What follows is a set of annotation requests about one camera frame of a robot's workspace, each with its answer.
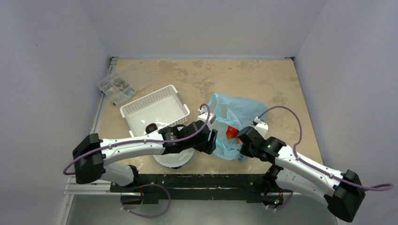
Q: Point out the light blue plastic bag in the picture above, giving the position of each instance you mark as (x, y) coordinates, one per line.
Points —
(236, 112)

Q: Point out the white perforated plastic basket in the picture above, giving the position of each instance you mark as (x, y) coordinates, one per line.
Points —
(162, 107)

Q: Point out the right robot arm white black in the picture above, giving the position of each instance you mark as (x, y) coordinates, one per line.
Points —
(340, 192)

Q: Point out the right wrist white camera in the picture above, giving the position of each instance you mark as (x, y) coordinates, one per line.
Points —
(260, 125)

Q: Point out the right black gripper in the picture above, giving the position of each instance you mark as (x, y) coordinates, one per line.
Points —
(246, 136)

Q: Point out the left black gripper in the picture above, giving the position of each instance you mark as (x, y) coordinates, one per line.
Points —
(208, 146)

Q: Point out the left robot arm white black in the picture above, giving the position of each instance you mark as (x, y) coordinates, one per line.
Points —
(95, 159)

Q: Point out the red orange fake fruit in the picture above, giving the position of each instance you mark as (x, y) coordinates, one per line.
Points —
(232, 133)

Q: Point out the clear plastic screw organizer box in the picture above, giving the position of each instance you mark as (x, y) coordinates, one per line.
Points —
(122, 85)

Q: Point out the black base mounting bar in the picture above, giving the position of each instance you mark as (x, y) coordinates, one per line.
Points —
(251, 188)

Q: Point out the wrist white camera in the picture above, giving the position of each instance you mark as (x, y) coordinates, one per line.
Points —
(204, 116)
(260, 125)

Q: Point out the dark fruit in basket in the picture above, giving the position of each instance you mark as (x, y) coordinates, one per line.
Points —
(151, 128)

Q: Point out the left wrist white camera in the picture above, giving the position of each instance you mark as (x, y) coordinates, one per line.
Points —
(204, 116)

